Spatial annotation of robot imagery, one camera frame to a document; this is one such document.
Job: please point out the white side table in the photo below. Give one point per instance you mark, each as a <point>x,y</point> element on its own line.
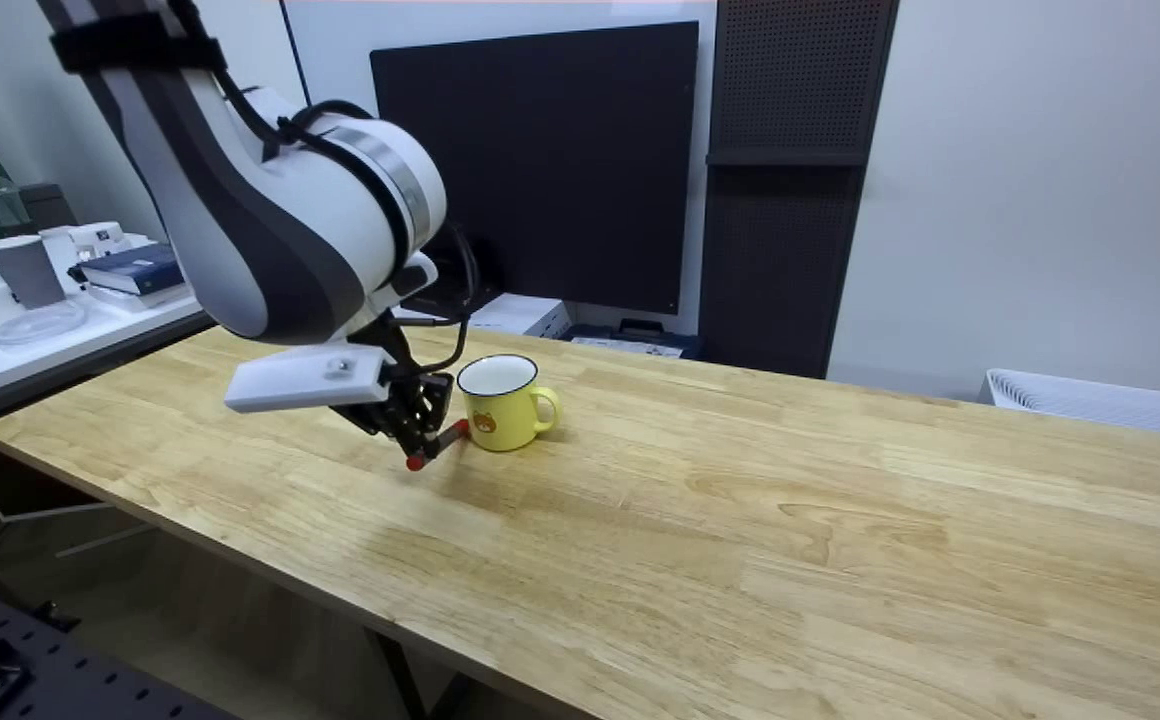
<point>60,342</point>

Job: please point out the clear plastic dish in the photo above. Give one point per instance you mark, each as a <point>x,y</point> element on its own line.
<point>38,320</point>

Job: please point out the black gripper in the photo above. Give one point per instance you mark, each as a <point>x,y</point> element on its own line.
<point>387,389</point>

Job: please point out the yellow enamel mug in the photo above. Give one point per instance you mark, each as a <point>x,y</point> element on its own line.
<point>507,402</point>

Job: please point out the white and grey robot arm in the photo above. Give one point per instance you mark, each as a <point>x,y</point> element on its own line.
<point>260,202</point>

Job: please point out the red marker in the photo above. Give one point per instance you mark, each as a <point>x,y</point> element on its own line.
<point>439,443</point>

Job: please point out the white storage box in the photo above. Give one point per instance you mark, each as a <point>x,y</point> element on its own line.
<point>1102,405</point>

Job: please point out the white flat carton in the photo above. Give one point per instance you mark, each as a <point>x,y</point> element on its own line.
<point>521,314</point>

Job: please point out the grey cup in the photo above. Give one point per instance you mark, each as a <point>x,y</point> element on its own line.
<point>24,272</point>

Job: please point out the blue book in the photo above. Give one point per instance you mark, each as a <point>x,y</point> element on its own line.
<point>130,268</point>

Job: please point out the white flat wrist camera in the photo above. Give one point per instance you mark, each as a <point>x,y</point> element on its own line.
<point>302,376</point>

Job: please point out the dark tall cabinet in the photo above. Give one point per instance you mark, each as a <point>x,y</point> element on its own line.
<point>794,187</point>

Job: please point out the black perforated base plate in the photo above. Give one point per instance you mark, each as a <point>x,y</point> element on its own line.
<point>33,666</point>

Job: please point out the large black monitor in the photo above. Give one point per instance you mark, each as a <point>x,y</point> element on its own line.
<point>542,164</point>

